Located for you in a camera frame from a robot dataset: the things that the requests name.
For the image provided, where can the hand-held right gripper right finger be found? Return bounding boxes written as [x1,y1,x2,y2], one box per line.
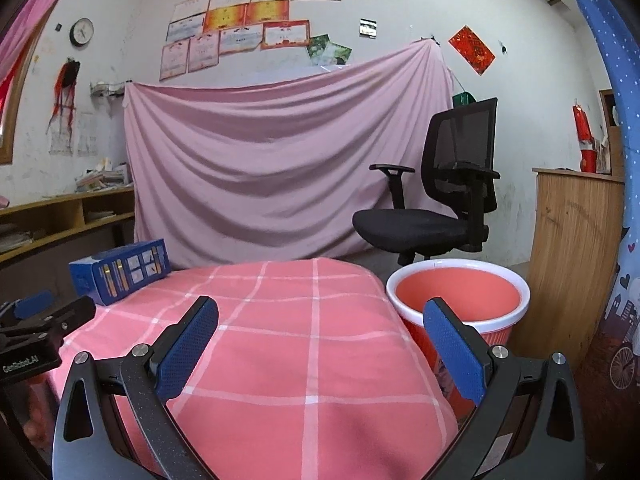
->
[422,297,587,480]

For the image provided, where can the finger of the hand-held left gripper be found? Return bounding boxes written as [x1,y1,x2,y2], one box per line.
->
[0,290,56,331]
[15,295,97,342]

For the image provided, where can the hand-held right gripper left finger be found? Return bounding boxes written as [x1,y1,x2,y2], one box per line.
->
[51,296,220,480]

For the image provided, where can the coral bucket with white rim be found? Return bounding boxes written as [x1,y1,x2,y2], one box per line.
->
[386,259,531,421]

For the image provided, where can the person's left hand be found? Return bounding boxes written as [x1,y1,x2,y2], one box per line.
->
[21,385,57,457]

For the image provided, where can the blue cardboard box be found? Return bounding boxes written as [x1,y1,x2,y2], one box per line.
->
[68,239,172,307]

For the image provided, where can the wooden shelf desk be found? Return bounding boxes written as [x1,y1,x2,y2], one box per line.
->
[0,187,137,263]

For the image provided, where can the pink checked blanket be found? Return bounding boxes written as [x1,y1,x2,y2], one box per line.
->
[45,257,458,480]

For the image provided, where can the black mesh office chair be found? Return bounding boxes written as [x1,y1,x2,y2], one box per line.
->
[352,97,501,267]

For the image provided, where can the stack of books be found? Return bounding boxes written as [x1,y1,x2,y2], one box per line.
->
[75,157,132,193]

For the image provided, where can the wooden cabinet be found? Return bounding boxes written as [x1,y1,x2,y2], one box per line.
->
[510,167,627,376]

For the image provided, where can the pink hanging sheet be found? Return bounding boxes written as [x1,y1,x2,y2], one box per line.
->
[122,39,458,272]

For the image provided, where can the red tassel decoration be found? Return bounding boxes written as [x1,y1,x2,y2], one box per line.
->
[47,60,82,133]

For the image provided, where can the red hanging lantern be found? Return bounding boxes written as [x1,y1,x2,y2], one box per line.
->
[572,102,595,143]

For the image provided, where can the pink window curtain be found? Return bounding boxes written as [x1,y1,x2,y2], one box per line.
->
[0,0,86,111]

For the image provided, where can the red diamond paper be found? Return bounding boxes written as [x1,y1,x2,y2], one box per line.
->
[448,25,496,76]

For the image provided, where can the green photo prints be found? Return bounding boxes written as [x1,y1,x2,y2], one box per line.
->
[306,34,352,67]

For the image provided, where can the blue printed curtain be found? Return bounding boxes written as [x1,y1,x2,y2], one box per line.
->
[550,0,640,461]

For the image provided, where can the paper wall calendar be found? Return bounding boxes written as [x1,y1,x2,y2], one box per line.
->
[49,112,98,157]

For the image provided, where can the wooden window frame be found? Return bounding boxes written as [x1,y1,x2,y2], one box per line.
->
[0,25,46,165]

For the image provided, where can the small wall shelf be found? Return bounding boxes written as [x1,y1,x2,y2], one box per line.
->
[90,80,127,98]

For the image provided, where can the round wall clock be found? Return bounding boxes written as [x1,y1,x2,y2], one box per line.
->
[69,17,95,47]

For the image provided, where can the wooden picture frame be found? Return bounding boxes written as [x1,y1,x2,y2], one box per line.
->
[599,89,623,126]

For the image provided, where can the group of wall certificates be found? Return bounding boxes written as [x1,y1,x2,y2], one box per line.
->
[159,0,342,82]

